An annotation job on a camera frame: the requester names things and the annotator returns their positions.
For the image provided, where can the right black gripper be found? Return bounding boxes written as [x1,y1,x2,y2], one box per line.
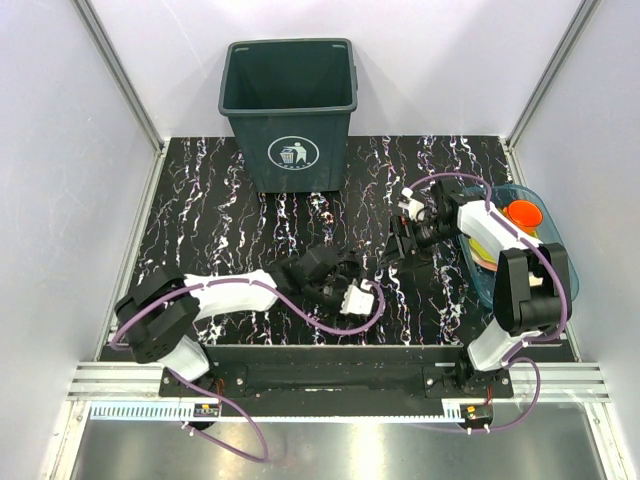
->
[378,214,462,273]

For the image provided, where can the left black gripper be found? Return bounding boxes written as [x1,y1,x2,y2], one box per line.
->
[304,270,366,332]

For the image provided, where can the black trash bag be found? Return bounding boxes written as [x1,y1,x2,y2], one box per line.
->
[340,249,400,284]

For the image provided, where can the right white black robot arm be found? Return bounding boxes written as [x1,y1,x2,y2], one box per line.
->
[381,173,572,397]

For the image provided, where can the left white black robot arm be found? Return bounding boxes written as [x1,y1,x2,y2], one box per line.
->
[114,246,374,396]

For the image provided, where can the dark green trash bin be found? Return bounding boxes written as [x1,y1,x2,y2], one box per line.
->
[219,38,358,193]

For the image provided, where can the yellow plastic plate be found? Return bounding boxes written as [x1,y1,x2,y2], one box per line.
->
[468,238,496,263]

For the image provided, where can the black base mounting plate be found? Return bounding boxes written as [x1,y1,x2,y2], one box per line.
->
[158,344,515,401]

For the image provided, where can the orange plastic cup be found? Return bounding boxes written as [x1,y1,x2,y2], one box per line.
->
[504,199,544,230]

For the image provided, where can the black marble pattern mat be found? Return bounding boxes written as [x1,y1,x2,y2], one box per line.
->
[116,135,522,346]

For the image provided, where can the blue transparent plastic tray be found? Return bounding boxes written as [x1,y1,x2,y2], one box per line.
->
[458,184,579,309]

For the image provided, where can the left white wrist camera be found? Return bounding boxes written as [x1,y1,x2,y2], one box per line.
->
[340,280,375,316]

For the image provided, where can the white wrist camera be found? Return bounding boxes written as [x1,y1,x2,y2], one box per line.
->
[398,187,425,221]
[340,280,375,316]

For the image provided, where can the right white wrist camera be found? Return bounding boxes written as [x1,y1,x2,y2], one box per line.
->
[398,187,425,221]

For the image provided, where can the aluminium frame rail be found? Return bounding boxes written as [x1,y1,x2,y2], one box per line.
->
[68,362,610,403]

